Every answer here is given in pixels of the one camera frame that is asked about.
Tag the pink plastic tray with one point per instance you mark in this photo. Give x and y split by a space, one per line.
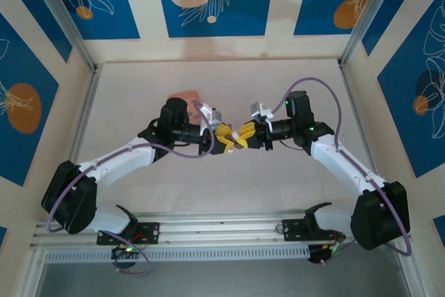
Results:
189 95

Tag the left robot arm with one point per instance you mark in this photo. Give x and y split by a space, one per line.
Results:
114 165

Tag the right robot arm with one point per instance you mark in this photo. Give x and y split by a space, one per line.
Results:
347 168

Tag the black electronics board green light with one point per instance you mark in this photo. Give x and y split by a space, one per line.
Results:
323 253
123 251

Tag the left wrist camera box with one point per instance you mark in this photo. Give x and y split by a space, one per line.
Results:
212 114

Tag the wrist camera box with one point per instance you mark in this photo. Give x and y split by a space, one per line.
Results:
259 109
212 114

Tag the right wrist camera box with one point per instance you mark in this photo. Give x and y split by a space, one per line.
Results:
259 109

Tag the aluminium table side rail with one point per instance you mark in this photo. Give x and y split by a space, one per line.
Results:
347 85
91 92

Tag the aluminium front frame rail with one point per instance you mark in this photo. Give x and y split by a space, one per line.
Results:
222 227

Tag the aluminium upright post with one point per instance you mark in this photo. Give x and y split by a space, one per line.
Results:
66 22
368 15

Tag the aluminium lower frame leg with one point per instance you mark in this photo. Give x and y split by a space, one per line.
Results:
33 272
412 276

